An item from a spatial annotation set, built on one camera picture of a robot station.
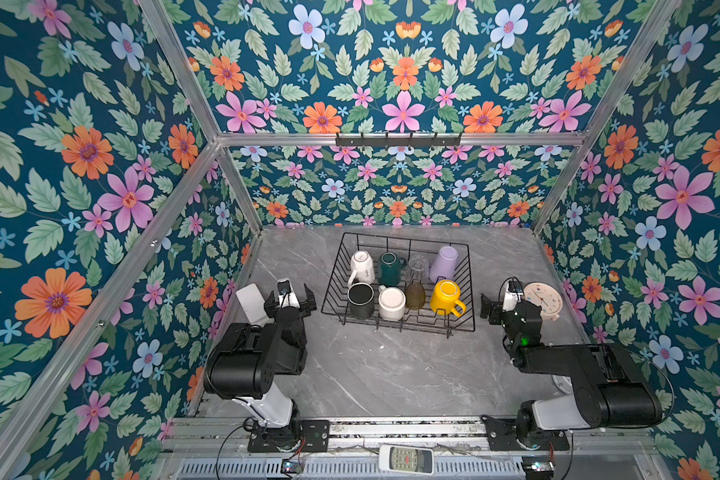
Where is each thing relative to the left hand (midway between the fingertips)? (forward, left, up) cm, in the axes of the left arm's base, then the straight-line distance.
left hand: (289, 281), depth 88 cm
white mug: (+5, -22, -2) cm, 22 cm away
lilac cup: (+4, -48, -1) cm, 48 cm away
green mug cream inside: (+5, -30, -3) cm, 31 cm away
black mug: (-7, -21, -2) cm, 22 cm away
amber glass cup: (-3, -38, -7) cm, 39 cm away
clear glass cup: (+5, -40, -4) cm, 40 cm away
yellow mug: (-7, -46, -3) cm, 47 cm away
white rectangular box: (-2, +13, -9) cm, 16 cm away
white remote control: (-45, -30, -11) cm, 56 cm away
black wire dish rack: (-3, -13, -10) cm, 17 cm away
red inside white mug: (-8, -30, -3) cm, 31 cm away
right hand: (-5, -64, -6) cm, 65 cm away
